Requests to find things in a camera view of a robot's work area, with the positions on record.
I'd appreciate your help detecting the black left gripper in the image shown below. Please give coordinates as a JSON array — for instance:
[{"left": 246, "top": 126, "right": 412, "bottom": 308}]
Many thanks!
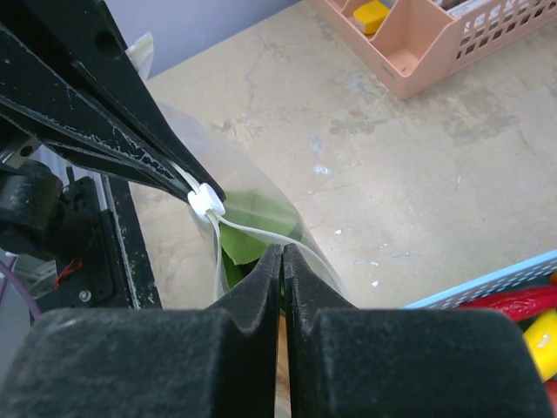
[{"left": 1, "top": 25, "right": 191, "bottom": 261}]

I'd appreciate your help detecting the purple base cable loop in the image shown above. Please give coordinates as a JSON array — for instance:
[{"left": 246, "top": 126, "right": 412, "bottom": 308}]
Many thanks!
[{"left": 0, "top": 256, "right": 43, "bottom": 314}]

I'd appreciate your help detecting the yellow banana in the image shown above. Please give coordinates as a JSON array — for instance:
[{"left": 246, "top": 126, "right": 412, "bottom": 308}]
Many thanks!
[{"left": 523, "top": 309, "right": 556, "bottom": 381}]

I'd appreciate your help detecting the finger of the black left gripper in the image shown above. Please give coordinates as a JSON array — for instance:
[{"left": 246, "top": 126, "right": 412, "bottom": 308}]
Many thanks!
[{"left": 1, "top": 1, "right": 214, "bottom": 193}]

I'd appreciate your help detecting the black aluminium base frame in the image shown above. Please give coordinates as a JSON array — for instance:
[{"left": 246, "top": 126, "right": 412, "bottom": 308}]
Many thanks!
[{"left": 37, "top": 176, "right": 162, "bottom": 312}]

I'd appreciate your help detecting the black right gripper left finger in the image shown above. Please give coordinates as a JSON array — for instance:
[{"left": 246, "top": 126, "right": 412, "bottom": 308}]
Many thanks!
[{"left": 1, "top": 246, "right": 281, "bottom": 417}]

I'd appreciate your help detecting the yellow block in organizer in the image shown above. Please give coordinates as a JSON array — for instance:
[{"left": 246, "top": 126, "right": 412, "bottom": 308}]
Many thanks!
[{"left": 352, "top": 1, "right": 391, "bottom": 35}]

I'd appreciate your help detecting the clear polka dot zip bag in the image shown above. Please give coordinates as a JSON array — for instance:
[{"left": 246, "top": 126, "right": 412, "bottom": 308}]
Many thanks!
[{"left": 125, "top": 32, "right": 349, "bottom": 310}]

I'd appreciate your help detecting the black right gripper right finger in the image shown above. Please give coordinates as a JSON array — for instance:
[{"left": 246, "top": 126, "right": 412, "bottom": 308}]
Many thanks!
[{"left": 283, "top": 245, "right": 551, "bottom": 417}]

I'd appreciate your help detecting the light blue plastic basket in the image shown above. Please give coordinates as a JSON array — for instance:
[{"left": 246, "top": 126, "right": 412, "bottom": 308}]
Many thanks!
[{"left": 406, "top": 250, "right": 556, "bottom": 309}]

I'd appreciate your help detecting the green leafy vegetable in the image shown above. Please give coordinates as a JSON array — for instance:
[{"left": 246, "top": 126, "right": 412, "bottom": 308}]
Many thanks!
[{"left": 218, "top": 188, "right": 310, "bottom": 288}]

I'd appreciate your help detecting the peach plastic file organizer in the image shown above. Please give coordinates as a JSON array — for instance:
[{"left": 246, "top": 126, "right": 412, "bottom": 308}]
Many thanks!
[{"left": 310, "top": 0, "right": 556, "bottom": 100}]

